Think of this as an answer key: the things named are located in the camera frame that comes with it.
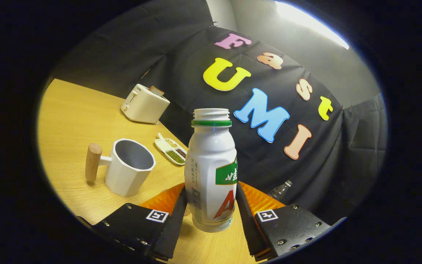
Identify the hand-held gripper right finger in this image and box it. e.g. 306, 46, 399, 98
235, 181, 332, 261

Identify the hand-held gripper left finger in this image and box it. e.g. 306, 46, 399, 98
92, 183, 188, 261

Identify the white cup with wooden handle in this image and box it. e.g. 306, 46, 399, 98
85, 138, 156, 197

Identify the white juice bottle green label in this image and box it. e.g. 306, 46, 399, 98
184, 108, 238, 233

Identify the clear plastic water bottle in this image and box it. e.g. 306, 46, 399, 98
268, 180, 293, 200

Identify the white divided dish with beans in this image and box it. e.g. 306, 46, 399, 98
155, 133, 187, 166

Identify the cream toaster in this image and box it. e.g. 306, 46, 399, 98
121, 84, 170, 124

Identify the wooden table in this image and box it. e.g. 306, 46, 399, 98
37, 78, 266, 264

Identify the black backdrop cloth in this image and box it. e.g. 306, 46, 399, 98
50, 0, 388, 224

